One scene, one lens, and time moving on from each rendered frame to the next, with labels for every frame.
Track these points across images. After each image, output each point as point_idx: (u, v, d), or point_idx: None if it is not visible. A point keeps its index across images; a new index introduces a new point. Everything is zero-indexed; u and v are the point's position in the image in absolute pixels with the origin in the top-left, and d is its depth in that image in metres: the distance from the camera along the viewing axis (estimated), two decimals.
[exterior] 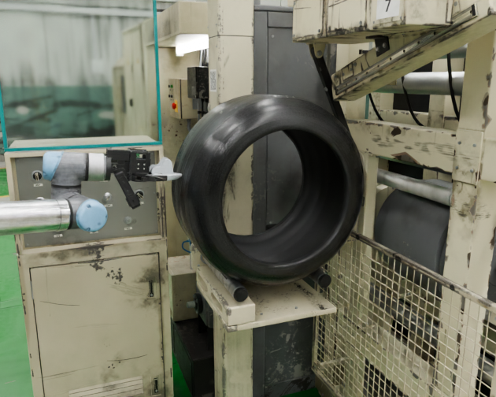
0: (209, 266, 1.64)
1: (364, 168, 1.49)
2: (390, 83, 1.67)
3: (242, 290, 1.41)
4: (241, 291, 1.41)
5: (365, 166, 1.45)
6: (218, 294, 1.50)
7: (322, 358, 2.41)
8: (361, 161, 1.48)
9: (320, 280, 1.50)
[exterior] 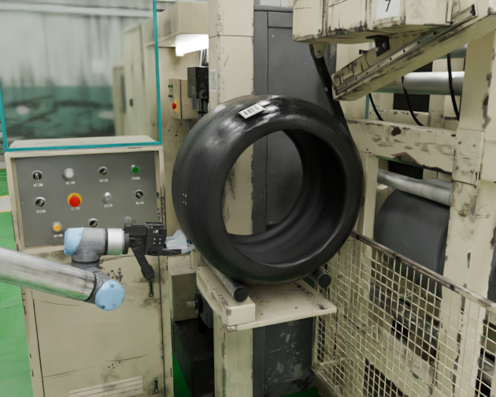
0: None
1: (257, 104, 1.32)
2: (390, 83, 1.67)
3: (245, 298, 1.42)
4: (244, 296, 1.42)
5: (257, 112, 1.29)
6: (218, 294, 1.50)
7: (322, 358, 2.41)
8: (249, 109, 1.32)
9: (330, 278, 1.51)
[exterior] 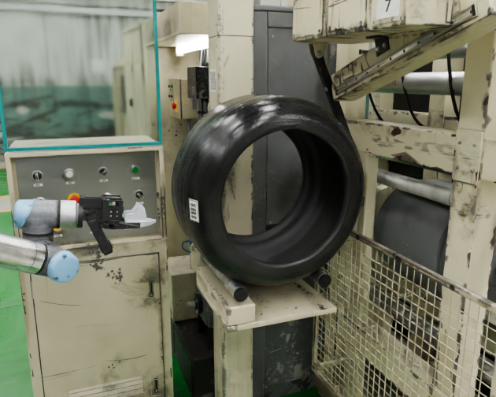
0: None
1: (189, 200, 1.32)
2: (390, 83, 1.67)
3: (238, 291, 1.41)
4: (238, 294, 1.41)
5: (198, 209, 1.29)
6: (218, 294, 1.50)
7: (322, 358, 2.41)
8: (191, 208, 1.32)
9: (320, 284, 1.50)
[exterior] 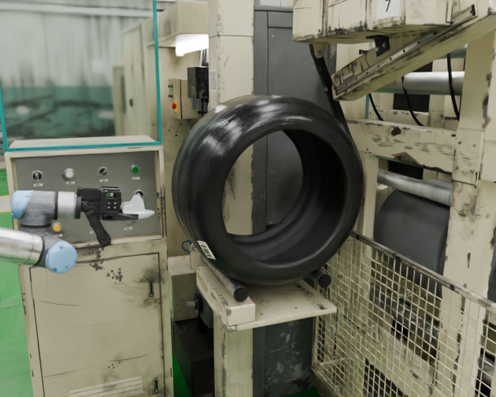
0: None
1: (198, 243, 1.35)
2: (390, 83, 1.67)
3: (236, 294, 1.41)
4: (238, 295, 1.41)
5: (208, 248, 1.33)
6: (218, 294, 1.50)
7: (322, 358, 2.41)
8: (203, 248, 1.36)
9: (321, 286, 1.51)
